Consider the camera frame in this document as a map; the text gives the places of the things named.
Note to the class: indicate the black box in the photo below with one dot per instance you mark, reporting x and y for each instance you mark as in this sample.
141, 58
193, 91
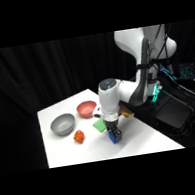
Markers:
173, 112

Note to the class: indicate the blue electronics board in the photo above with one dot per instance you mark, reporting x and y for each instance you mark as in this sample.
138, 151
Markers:
166, 71

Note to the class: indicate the green wedge block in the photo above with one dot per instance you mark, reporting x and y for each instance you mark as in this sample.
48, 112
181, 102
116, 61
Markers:
98, 125

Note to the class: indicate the teal lit device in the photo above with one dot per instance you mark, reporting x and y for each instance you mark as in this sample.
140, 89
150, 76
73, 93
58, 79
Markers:
187, 71

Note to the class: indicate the black curtain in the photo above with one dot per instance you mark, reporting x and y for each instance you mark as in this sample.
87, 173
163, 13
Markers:
18, 97

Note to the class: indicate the black robot stand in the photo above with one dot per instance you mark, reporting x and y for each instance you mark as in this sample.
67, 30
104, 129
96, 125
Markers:
144, 112

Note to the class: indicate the green base light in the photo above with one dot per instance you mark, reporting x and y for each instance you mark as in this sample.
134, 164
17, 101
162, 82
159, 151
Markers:
156, 91

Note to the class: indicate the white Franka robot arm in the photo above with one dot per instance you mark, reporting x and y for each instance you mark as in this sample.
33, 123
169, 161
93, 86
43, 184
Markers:
140, 79

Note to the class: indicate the pink bowl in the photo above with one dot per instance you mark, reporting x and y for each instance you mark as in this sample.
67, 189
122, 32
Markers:
86, 108

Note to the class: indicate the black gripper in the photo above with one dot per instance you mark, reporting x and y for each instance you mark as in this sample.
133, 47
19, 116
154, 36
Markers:
112, 125

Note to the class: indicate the orange spotted die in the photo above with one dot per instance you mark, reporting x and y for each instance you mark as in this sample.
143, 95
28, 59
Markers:
79, 137

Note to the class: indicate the blue cube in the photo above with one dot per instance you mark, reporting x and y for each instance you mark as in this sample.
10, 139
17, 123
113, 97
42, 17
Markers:
112, 139

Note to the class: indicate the tan wrist camera mount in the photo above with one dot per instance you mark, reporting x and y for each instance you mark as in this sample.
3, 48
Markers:
127, 112

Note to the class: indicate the grey bowl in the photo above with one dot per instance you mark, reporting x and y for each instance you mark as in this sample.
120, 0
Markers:
62, 124

